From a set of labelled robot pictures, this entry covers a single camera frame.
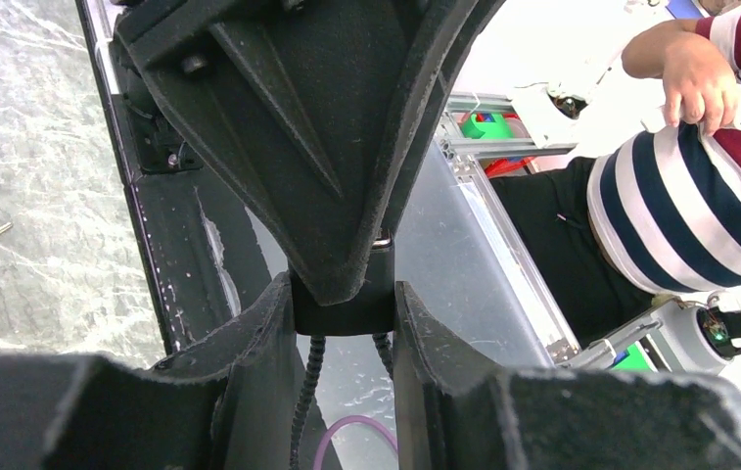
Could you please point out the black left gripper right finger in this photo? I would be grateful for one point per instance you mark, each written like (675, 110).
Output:
(455, 408)

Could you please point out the green plastic block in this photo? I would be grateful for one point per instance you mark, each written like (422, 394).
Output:
(488, 126)

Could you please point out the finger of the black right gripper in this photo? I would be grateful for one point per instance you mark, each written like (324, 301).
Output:
(443, 42)
(293, 107)

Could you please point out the person in striped shirt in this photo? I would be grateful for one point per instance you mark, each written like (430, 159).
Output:
(661, 215)

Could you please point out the black cable padlock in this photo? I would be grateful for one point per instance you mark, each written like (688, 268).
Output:
(369, 312)

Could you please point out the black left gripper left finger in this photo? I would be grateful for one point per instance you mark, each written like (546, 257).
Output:
(225, 402)

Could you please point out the white teleoperation handle device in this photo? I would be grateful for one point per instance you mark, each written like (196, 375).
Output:
(674, 336)

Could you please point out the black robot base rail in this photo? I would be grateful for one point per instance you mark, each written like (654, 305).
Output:
(206, 256)

